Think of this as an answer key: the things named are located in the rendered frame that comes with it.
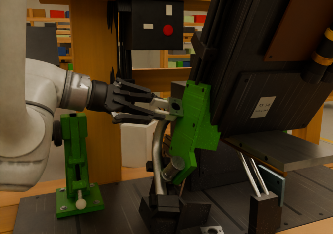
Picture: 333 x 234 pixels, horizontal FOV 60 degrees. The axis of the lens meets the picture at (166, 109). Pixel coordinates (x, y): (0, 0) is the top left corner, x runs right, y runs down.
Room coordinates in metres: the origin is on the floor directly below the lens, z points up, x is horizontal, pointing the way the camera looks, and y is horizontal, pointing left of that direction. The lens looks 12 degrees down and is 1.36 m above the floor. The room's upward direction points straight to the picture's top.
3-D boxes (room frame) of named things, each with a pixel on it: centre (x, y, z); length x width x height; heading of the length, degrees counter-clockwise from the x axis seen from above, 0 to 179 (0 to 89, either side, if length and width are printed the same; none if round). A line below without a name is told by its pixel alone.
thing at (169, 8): (0.98, 0.04, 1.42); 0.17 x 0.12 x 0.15; 111
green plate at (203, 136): (0.74, -0.09, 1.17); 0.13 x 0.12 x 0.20; 111
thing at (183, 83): (0.99, -0.18, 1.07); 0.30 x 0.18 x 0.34; 111
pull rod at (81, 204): (0.72, 0.24, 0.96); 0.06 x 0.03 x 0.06; 21
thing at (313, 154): (0.76, -0.24, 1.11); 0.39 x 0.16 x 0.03; 21
